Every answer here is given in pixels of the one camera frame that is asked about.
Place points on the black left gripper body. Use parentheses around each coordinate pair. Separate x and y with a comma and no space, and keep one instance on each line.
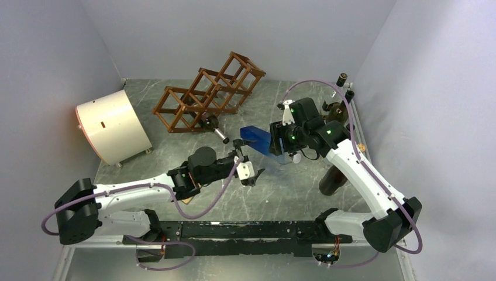
(224,167)

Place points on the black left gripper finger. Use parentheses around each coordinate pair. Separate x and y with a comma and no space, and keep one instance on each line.
(239,143)
(251,181)

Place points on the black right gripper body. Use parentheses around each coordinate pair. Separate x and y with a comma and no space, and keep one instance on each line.
(292,136)

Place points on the blue clear plastic bottle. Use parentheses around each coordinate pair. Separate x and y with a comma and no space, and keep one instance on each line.
(260,141)

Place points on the green bottle silver cap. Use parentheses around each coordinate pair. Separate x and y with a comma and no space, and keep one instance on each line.
(208,121)

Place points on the brown wooden wine rack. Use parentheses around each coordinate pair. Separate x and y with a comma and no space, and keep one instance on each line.
(182,110)

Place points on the dark green wine bottle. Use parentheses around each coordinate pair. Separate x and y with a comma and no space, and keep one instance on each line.
(336,111)

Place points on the brown bottle gold foil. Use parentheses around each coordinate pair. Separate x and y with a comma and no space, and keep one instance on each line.
(333,178)

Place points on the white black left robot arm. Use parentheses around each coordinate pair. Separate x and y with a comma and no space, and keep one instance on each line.
(87,209)

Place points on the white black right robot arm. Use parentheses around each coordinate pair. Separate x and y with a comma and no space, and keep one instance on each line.
(392,216)

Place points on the white cone lamp shade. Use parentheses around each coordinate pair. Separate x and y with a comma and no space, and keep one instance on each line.
(112,128)

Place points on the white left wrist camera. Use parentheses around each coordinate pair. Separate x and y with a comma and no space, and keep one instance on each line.
(245,170)

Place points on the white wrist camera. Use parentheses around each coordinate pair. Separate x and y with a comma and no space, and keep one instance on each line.
(245,170)
(287,118)

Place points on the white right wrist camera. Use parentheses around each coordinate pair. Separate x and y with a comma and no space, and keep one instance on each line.
(287,118)

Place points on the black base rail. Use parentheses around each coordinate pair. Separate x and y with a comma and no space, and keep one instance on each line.
(179,239)

